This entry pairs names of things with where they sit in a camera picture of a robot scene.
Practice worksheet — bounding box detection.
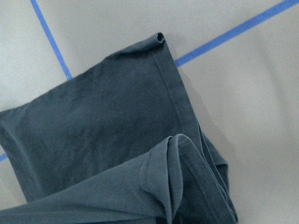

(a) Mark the black printed t-shirt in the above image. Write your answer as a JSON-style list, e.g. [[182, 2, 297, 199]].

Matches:
[[0, 33, 238, 224]]

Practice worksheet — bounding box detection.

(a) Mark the blue tape line lengthwise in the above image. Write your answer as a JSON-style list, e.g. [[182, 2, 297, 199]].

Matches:
[[30, 0, 73, 80]]

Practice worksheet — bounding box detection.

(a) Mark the blue tape line crosswise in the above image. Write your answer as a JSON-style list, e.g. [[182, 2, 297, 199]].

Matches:
[[0, 0, 299, 162]]

